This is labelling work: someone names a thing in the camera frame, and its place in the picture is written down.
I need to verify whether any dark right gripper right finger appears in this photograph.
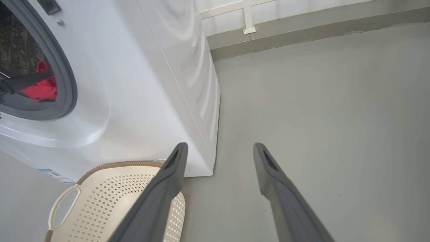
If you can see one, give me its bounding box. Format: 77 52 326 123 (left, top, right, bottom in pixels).
253 143 336 242

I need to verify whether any blue energy label sticker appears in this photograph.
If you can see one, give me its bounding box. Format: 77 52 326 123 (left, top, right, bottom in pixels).
38 168 76 184

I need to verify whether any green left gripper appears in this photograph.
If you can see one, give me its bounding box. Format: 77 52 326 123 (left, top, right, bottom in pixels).
0 70 54 103

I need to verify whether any white metal railing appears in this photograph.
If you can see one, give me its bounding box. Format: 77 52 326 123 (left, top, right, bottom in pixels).
195 0 373 35

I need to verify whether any cream perforated laundry basket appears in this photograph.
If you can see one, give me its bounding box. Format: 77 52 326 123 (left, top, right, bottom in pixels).
44 161 186 242

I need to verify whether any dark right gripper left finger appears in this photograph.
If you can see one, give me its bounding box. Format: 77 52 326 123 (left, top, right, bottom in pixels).
107 142 188 242

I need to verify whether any red cloth garment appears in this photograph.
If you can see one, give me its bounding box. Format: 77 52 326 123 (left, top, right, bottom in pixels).
22 60 58 102

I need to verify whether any white front-load washing machine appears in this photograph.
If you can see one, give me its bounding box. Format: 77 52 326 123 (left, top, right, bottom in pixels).
0 0 221 184

